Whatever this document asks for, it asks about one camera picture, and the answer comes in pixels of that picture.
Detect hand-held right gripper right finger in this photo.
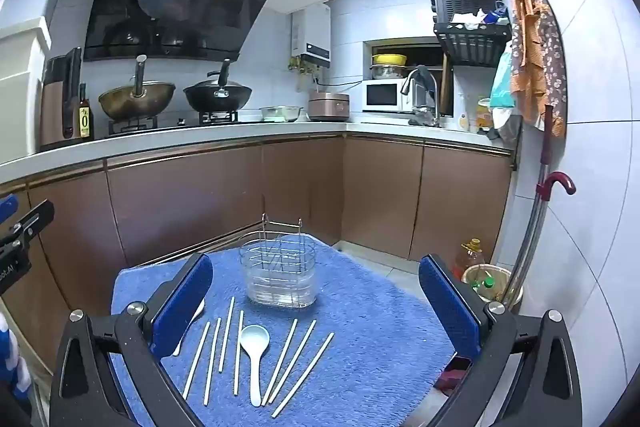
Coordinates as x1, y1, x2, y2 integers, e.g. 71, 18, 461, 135
419, 253, 583, 427

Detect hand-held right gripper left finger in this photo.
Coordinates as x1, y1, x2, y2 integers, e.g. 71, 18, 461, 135
50, 252, 216, 427

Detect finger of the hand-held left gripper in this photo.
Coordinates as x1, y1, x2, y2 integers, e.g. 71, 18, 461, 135
0, 199, 56, 253
0, 194, 20, 233

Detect white plastic spoon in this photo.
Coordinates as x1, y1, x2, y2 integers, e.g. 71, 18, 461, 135
172, 298, 207, 356
239, 325, 272, 408

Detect glass reed diffuser bottle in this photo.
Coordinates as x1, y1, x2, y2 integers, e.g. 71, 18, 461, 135
239, 215, 321, 308

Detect row of chopsticks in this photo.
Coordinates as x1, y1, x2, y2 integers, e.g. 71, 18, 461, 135
182, 297, 335, 419

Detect cooking oil bottle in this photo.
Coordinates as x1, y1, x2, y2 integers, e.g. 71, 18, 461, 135
454, 238, 486, 280

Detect dark red object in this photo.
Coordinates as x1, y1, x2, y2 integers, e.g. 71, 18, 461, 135
434, 355, 473, 392

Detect blue fluffy mat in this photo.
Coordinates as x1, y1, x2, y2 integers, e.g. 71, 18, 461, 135
110, 234, 458, 427

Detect brown base cabinets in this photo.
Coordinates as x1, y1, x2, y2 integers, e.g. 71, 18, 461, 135
0, 132, 516, 358

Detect brown electric kettle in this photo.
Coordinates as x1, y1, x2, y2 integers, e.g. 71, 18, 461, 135
40, 48, 83, 152

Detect soy sauce bottle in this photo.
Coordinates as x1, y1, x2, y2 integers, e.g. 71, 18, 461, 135
77, 83, 95, 141

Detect gas stove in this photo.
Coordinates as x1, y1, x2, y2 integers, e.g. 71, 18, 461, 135
105, 109, 241, 138

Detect white cabinet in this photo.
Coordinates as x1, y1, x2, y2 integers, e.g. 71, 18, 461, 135
0, 0, 71, 165

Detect brass wok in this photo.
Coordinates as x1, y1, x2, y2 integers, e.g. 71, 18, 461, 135
98, 54, 176, 120

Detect yellow detergent bottle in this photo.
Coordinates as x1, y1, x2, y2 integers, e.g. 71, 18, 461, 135
476, 97, 493, 131

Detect black wok with lid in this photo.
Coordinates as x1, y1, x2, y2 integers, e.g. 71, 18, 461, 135
183, 59, 252, 112

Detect steel bowl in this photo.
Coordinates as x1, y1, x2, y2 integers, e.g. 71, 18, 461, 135
259, 106, 304, 124

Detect white microwave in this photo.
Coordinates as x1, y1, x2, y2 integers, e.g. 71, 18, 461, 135
362, 79, 416, 114

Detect long wooden stick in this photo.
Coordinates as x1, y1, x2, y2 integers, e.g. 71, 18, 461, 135
440, 54, 453, 115

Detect teal plastic bag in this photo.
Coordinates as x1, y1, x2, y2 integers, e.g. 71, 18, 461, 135
489, 42, 516, 108

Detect steel faucet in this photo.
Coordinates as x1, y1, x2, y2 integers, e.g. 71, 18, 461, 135
400, 65, 441, 126

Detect brown rice cooker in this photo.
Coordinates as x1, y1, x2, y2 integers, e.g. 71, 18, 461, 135
307, 89, 349, 122

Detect orange floral apron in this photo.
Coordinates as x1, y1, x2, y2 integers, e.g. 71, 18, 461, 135
505, 0, 568, 138

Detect white cloth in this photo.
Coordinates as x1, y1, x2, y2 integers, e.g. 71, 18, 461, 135
450, 9, 486, 30

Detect white water heater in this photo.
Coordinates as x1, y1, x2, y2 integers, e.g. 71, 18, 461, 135
291, 3, 332, 70

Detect black wall rack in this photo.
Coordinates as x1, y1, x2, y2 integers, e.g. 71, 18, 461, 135
425, 0, 512, 68

